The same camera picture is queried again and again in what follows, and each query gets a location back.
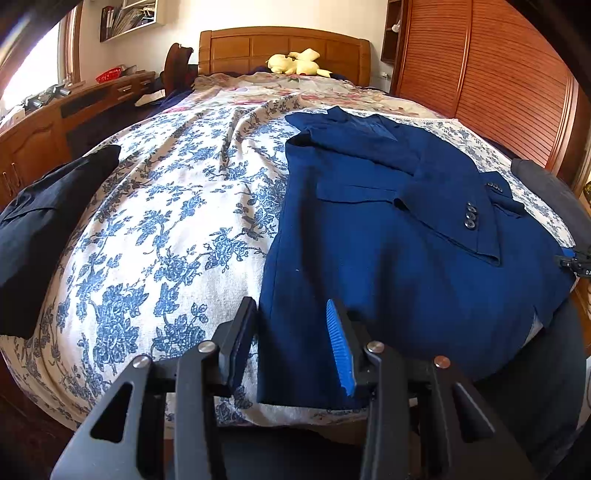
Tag navy blue suit jacket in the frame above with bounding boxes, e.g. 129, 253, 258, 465
257, 107, 575, 410

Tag blue floral bed sheet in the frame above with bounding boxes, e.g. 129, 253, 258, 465
0, 98, 576, 430

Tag person's dark trouser leg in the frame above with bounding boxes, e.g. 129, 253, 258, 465
475, 299, 590, 476

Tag wooden louvered wardrobe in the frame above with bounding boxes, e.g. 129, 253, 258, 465
381, 0, 590, 185

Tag folded black garment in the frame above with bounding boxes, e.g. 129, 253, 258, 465
0, 145, 120, 339

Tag long wooden desk cabinet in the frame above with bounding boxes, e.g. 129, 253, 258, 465
1, 70, 155, 206

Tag pink floral quilt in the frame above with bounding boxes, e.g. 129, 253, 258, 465
186, 72, 443, 119

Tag dark wooden chair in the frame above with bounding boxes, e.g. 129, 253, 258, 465
161, 43, 193, 95

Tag black devices on desk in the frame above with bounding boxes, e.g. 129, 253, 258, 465
23, 84, 71, 112

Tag wooden bed headboard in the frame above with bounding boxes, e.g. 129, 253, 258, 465
198, 26, 372, 87

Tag yellow plush toy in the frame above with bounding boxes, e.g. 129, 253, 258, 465
266, 48, 332, 78

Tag window with wooden frame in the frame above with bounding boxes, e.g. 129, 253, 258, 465
1, 1, 83, 116

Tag white wall shelf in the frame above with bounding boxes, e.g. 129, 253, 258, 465
99, 0, 165, 43

